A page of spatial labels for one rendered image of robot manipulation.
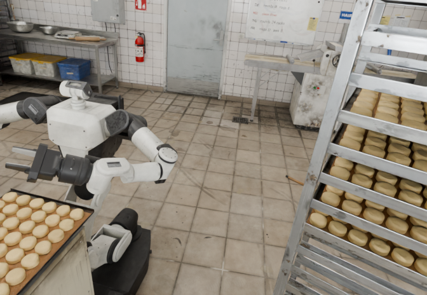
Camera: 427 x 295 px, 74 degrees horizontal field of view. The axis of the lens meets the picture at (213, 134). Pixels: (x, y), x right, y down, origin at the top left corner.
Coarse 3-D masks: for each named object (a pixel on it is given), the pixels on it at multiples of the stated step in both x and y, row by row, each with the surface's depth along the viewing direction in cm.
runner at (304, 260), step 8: (296, 256) 143; (304, 256) 140; (304, 264) 139; (312, 264) 139; (320, 264) 137; (320, 272) 136; (328, 272) 136; (336, 280) 133; (344, 280) 132; (352, 280) 130; (352, 288) 130; (360, 288) 129
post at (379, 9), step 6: (378, 6) 91; (384, 6) 90; (378, 12) 92; (372, 18) 93; (378, 18) 92; (366, 48) 97; (360, 66) 100; (360, 72) 100; (348, 90) 104; (348, 96) 105; (336, 132) 112; (306, 240) 137; (294, 264) 146; (300, 264) 144; (294, 276) 148
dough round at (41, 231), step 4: (36, 228) 102; (40, 228) 102; (44, 228) 103; (32, 232) 101; (36, 232) 101; (40, 232) 101; (44, 232) 101; (48, 232) 103; (36, 236) 100; (40, 236) 101; (44, 236) 102
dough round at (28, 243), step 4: (24, 240) 97; (28, 240) 97; (32, 240) 98; (36, 240) 98; (20, 244) 96; (24, 244) 96; (28, 244) 96; (32, 244) 96; (36, 244) 98; (24, 248) 95; (28, 248) 96; (32, 248) 97
